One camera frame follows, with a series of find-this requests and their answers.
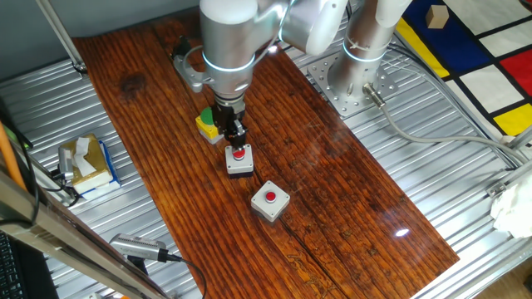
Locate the metal corner bracket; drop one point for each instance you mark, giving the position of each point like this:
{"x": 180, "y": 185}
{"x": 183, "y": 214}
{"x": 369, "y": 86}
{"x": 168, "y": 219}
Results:
{"x": 495, "y": 189}

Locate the white crumpled cloth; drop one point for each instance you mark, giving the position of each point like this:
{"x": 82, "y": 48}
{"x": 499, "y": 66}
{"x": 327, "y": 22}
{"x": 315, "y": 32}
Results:
{"x": 513, "y": 212}

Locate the silver depth camera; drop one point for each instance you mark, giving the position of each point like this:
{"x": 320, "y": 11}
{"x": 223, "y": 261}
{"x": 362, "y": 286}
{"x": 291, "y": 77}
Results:
{"x": 137, "y": 247}
{"x": 65, "y": 164}

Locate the brown wooden board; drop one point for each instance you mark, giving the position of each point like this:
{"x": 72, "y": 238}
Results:
{"x": 332, "y": 187}

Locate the orange pole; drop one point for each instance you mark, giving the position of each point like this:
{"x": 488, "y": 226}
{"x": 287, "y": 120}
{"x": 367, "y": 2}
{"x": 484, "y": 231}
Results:
{"x": 8, "y": 158}

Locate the black keyboard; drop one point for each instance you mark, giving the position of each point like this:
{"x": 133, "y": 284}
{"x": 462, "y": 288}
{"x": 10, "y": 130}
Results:
{"x": 8, "y": 270}

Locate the gold and blue tissue box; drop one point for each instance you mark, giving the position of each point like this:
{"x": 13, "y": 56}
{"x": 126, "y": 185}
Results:
{"x": 93, "y": 162}

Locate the yellow box green button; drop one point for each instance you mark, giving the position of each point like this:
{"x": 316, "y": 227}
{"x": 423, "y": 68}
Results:
{"x": 208, "y": 128}

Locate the grey box small red button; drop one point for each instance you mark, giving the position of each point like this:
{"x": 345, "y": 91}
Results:
{"x": 270, "y": 207}

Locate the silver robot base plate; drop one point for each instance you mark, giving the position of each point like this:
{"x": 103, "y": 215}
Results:
{"x": 332, "y": 89}

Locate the small wooden cube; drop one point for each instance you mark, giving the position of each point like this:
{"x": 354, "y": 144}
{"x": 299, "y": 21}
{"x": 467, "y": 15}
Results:
{"x": 436, "y": 16}

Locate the grey box large red button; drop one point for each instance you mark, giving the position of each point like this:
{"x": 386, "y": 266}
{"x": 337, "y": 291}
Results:
{"x": 239, "y": 166}

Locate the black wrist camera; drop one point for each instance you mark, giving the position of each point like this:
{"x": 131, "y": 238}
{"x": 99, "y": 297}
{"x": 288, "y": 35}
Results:
{"x": 181, "y": 45}

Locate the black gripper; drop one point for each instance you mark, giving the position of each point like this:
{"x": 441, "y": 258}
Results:
{"x": 226, "y": 114}

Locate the thin metal pole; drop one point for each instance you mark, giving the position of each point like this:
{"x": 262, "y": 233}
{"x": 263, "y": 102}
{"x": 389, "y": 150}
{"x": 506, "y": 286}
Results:
{"x": 62, "y": 37}

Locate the colourful squares mat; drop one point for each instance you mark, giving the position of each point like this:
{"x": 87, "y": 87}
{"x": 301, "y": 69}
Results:
{"x": 490, "y": 87}

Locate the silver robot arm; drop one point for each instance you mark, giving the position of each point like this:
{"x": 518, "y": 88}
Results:
{"x": 228, "y": 41}

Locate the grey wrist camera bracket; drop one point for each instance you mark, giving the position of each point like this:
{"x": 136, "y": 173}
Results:
{"x": 189, "y": 76}

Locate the metal frame beam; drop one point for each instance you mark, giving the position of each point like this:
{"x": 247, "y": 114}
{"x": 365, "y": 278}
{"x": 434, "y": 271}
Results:
{"x": 62, "y": 241}

